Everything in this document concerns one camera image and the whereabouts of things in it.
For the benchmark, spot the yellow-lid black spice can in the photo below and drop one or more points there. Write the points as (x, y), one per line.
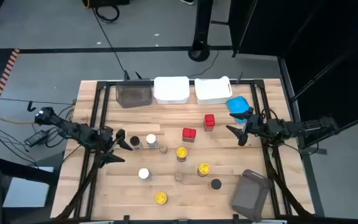
(161, 198)
(204, 169)
(181, 153)

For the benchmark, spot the black-lid orange spice jar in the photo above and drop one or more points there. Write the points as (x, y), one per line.
(216, 184)

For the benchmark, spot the white flat panel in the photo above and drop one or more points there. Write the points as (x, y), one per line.
(26, 193)

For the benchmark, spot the black metal table frame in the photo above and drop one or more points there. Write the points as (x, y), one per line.
(258, 86)

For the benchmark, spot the black power adapter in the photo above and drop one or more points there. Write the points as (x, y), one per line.
(36, 137)

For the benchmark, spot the red-lid spice jar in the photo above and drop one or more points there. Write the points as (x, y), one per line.
(189, 133)
(209, 120)

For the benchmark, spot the white-lid seasoning jar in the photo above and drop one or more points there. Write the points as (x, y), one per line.
(151, 139)
(143, 173)

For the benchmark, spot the purple-label dark-lid spice jar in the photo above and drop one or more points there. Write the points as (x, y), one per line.
(135, 141)

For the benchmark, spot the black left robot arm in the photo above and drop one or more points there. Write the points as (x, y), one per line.
(73, 129)

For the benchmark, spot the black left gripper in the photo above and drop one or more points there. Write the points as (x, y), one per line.
(107, 140)

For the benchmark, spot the black pole stand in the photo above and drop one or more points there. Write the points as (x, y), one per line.
(202, 18)

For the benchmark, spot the grey translucent plastic bin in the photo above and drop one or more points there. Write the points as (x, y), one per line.
(134, 93)
(250, 194)

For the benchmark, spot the black partition panel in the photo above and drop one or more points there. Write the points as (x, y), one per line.
(322, 62)

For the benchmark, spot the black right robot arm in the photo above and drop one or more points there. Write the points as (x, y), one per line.
(291, 127)

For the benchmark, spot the small cork-top glass jar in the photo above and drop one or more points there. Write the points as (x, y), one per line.
(163, 149)
(178, 177)

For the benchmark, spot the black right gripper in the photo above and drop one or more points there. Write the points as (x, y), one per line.
(255, 126)

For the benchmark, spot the white plastic bin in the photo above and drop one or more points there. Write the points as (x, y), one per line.
(213, 90)
(171, 89)

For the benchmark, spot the black equipment box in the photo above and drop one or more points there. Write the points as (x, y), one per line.
(110, 2)

